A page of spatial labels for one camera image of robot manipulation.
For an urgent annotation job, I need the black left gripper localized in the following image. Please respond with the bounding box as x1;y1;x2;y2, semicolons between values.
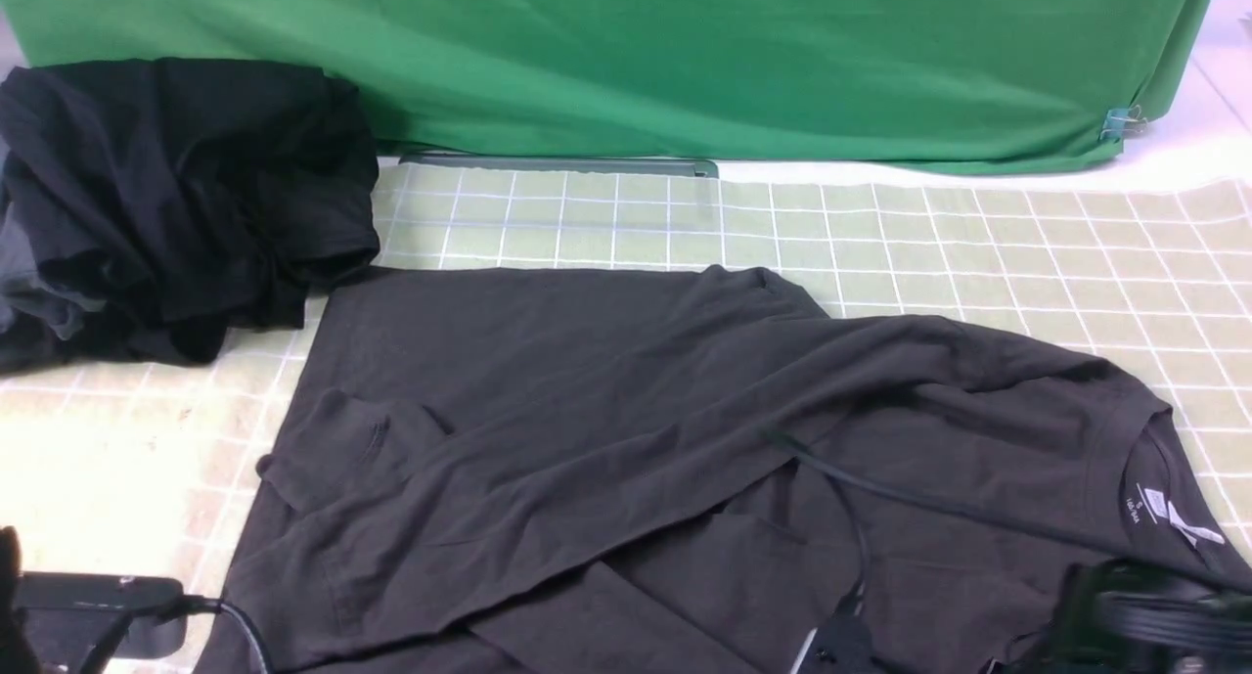
1;527;40;674

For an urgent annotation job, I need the gray long-sleeve shirt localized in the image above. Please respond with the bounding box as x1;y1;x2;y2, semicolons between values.
223;267;1249;673

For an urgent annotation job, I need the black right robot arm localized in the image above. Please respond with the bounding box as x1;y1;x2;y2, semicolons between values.
1017;560;1251;673

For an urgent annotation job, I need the light green grid mat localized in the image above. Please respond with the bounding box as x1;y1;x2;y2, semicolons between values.
0;163;1252;674

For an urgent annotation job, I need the pile of black clothes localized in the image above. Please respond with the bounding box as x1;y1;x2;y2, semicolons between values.
1;58;381;375

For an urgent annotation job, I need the green backdrop cloth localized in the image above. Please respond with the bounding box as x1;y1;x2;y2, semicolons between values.
3;0;1211;175

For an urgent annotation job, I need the blue binder clip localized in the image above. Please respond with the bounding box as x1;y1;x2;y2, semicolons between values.
1099;105;1149;142

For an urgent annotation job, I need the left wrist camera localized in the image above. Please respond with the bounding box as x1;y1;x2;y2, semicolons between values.
14;571;188;665

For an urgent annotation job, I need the black left camera cable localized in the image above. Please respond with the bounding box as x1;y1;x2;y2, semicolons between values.
78;596;270;674

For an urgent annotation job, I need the black camera cable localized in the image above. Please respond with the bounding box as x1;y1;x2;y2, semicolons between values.
767;428;1252;608
78;596;270;674

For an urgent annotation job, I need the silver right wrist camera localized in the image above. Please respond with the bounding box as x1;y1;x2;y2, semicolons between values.
788;594;881;673

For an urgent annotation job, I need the black right camera cable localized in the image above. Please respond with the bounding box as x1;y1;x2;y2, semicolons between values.
767;428;1252;608

